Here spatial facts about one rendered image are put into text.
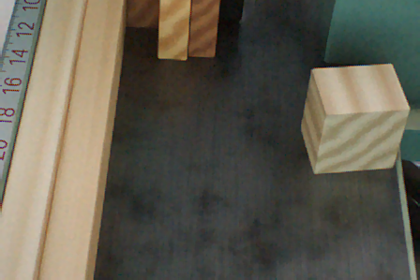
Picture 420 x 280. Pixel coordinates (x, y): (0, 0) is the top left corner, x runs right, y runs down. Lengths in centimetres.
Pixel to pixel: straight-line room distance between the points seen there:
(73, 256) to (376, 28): 23
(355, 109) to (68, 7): 16
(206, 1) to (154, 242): 14
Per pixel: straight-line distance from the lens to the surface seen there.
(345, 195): 54
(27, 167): 48
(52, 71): 52
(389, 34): 59
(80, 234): 46
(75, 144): 50
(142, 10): 60
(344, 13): 58
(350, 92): 52
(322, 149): 53
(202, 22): 58
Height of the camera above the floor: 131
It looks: 45 degrees down
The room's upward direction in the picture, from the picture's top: 5 degrees clockwise
